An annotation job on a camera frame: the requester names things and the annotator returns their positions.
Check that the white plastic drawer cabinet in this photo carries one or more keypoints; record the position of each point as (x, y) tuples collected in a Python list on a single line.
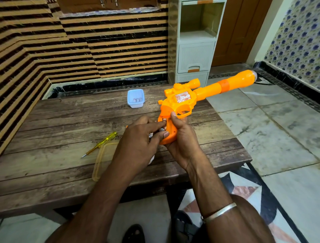
[(196, 47)]

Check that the person's right forearm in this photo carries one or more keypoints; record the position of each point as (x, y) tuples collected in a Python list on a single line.
[(220, 195)]

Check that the orange toy gun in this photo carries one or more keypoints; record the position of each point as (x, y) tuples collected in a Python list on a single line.
[(183, 100)]

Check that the black sandal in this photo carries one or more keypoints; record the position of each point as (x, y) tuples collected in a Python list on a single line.
[(133, 234), (185, 227)]

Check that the person's left thumb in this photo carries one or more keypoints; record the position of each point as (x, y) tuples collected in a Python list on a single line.
[(160, 139)]

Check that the person's right thumb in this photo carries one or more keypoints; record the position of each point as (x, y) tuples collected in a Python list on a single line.
[(175, 121)]

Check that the translucent yellow plastic lid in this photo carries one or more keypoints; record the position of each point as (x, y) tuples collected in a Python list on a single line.
[(103, 160)]

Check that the small cylindrical battery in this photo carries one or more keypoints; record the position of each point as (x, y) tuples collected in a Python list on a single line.
[(163, 124)]

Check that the person's left hand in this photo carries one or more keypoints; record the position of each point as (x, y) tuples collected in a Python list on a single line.
[(136, 145)]

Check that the person's right hand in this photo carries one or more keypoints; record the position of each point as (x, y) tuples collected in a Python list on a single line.
[(183, 145)]

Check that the brown wooden door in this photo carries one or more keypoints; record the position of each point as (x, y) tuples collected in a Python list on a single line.
[(237, 32)]

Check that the person's left forearm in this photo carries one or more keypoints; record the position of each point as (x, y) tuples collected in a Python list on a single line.
[(100, 205)]

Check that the small light blue container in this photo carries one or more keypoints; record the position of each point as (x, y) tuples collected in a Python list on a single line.
[(135, 99)]

